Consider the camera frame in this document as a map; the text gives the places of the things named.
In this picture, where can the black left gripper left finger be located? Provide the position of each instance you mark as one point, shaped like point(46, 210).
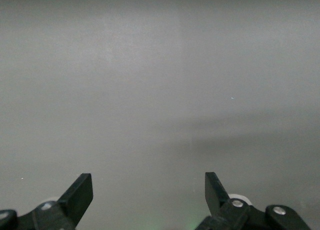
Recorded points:
point(72, 202)

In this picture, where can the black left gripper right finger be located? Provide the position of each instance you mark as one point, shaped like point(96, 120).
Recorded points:
point(220, 202)

